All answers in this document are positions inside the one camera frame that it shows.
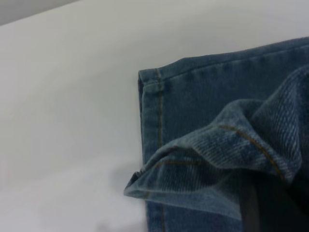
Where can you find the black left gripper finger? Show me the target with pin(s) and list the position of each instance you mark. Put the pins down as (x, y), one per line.
(277, 212)

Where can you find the blue denim shorts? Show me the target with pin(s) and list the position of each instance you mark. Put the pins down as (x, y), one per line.
(193, 96)

